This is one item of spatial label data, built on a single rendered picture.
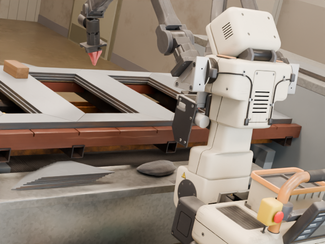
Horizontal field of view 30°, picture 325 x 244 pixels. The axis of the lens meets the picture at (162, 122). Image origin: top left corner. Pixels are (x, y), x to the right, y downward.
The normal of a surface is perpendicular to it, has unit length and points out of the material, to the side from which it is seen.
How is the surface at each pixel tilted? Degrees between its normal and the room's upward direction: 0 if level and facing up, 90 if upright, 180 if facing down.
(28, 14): 90
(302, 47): 90
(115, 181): 0
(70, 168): 0
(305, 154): 90
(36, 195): 0
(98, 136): 90
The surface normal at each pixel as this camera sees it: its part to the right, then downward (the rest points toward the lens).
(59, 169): 0.21, -0.94
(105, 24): -0.79, 0.01
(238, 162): 0.60, 0.22
